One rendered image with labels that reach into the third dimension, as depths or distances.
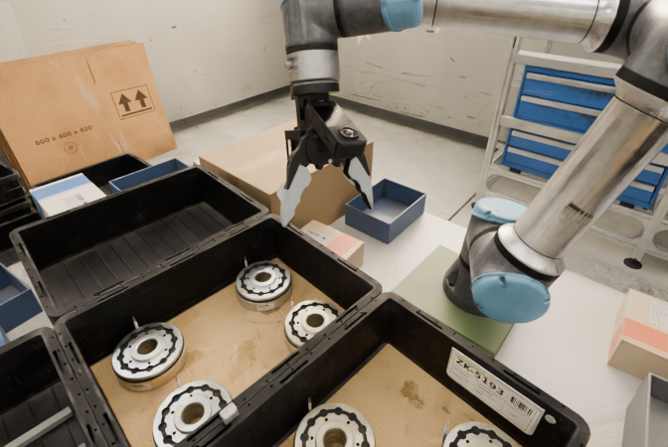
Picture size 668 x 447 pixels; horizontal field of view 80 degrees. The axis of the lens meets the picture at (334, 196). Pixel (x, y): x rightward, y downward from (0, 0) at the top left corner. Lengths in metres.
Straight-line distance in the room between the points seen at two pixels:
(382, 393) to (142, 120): 2.96
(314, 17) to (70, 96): 2.74
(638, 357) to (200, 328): 0.79
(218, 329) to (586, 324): 0.76
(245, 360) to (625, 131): 0.63
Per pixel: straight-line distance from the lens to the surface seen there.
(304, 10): 0.58
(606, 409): 0.92
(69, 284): 0.95
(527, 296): 0.71
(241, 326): 0.74
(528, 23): 0.70
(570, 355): 0.97
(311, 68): 0.57
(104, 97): 3.27
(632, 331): 0.97
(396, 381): 0.67
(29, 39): 3.30
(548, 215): 0.67
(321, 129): 0.54
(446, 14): 0.68
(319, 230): 1.01
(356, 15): 0.56
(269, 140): 1.20
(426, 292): 0.93
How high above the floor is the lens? 1.39
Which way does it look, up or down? 32 degrees down
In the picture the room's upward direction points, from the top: straight up
